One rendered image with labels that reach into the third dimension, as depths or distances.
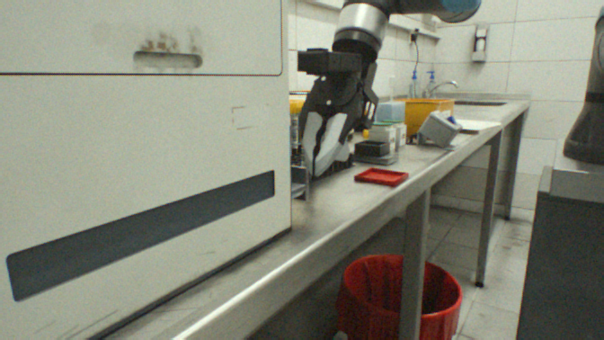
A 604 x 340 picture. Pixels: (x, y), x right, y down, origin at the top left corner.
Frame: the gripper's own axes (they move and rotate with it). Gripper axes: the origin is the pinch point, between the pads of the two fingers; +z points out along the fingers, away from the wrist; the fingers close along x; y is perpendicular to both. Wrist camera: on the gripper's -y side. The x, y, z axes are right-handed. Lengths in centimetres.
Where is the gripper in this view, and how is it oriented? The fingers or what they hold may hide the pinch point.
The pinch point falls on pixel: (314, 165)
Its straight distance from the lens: 51.7
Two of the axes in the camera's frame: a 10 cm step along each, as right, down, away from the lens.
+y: 4.8, 3.1, 8.2
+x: -8.3, -1.3, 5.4
